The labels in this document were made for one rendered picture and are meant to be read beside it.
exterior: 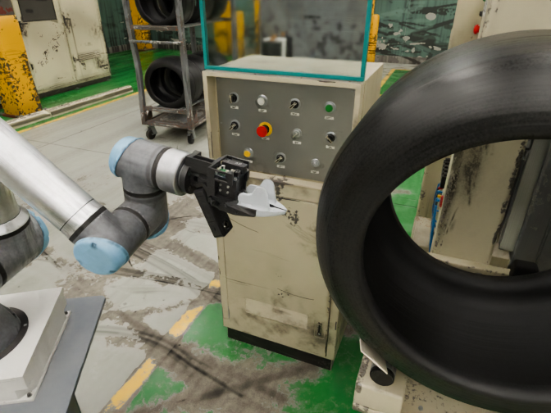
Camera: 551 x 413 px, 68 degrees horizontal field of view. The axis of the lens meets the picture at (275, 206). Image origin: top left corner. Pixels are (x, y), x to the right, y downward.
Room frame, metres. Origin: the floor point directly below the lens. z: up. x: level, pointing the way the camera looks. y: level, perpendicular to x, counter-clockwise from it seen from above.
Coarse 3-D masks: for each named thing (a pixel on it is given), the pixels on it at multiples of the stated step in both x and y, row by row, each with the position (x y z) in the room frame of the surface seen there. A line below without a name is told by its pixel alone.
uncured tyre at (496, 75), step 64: (448, 64) 0.53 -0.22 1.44; (512, 64) 0.47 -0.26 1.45; (384, 128) 0.51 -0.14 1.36; (448, 128) 0.46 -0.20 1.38; (512, 128) 0.43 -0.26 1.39; (384, 192) 0.48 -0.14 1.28; (320, 256) 0.55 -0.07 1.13; (384, 256) 0.72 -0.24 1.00; (384, 320) 0.49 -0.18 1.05; (448, 320) 0.63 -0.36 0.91; (512, 320) 0.61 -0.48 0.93; (448, 384) 0.43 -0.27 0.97; (512, 384) 0.41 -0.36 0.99
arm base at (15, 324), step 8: (0, 304) 0.83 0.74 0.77; (0, 312) 0.80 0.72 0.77; (8, 312) 0.82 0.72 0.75; (0, 320) 0.78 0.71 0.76; (8, 320) 0.80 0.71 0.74; (16, 320) 0.82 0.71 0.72; (0, 328) 0.77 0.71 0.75; (8, 328) 0.78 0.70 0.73; (16, 328) 0.80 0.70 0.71; (0, 336) 0.75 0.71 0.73; (8, 336) 0.77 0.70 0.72; (0, 344) 0.74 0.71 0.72; (8, 344) 0.76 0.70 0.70
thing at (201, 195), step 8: (200, 192) 0.71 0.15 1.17; (200, 200) 0.71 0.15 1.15; (208, 208) 0.71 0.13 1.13; (216, 208) 0.72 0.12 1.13; (208, 216) 0.71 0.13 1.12; (216, 216) 0.71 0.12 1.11; (224, 216) 0.73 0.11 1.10; (208, 224) 0.71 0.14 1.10; (216, 224) 0.70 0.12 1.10; (224, 224) 0.71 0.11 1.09; (216, 232) 0.70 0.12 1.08; (224, 232) 0.70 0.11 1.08
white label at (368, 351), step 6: (360, 342) 0.51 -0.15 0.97; (360, 348) 0.49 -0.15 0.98; (366, 348) 0.50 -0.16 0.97; (366, 354) 0.48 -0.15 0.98; (372, 354) 0.50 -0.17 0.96; (378, 354) 0.51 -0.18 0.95; (372, 360) 0.48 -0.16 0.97; (378, 360) 0.49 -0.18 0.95; (384, 360) 0.50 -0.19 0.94; (378, 366) 0.47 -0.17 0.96; (384, 366) 0.48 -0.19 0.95
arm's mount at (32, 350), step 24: (48, 288) 0.97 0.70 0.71; (24, 312) 0.87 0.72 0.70; (48, 312) 0.87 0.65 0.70; (24, 336) 0.79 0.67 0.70; (48, 336) 0.82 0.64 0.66; (0, 360) 0.71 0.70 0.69; (24, 360) 0.71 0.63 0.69; (48, 360) 0.78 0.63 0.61; (0, 384) 0.66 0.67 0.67; (24, 384) 0.66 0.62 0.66
